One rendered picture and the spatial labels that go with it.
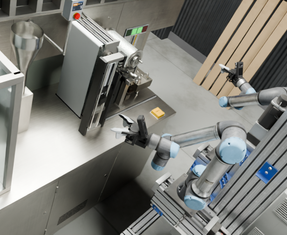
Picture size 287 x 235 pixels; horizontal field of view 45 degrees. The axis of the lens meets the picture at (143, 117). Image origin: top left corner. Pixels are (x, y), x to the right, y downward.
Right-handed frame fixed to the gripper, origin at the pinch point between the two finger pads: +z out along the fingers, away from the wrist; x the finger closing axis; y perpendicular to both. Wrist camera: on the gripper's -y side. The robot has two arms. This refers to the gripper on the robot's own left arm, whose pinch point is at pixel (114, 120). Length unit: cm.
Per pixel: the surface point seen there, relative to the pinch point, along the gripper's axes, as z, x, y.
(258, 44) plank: -102, 276, 4
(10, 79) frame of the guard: 34, -48, -30
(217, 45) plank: -61, 287, 29
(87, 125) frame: 15.2, 17.0, 22.4
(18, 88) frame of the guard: 32, -44, -26
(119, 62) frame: 10.9, 21.9, -19.8
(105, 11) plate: 37, 69, -25
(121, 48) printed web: 17, 56, -13
